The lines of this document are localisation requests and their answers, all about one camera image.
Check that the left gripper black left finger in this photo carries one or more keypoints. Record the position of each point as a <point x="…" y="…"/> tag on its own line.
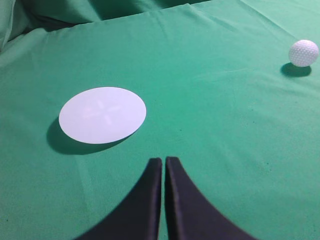
<point x="137" y="216"/>

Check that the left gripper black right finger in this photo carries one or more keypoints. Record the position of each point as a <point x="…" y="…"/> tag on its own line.
<point x="189" y="215"/>

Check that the white dimpled ball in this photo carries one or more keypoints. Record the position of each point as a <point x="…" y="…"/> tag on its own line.
<point x="303" y="53"/>

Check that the white round plate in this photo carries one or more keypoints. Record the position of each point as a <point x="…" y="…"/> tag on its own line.
<point x="102" y="115"/>

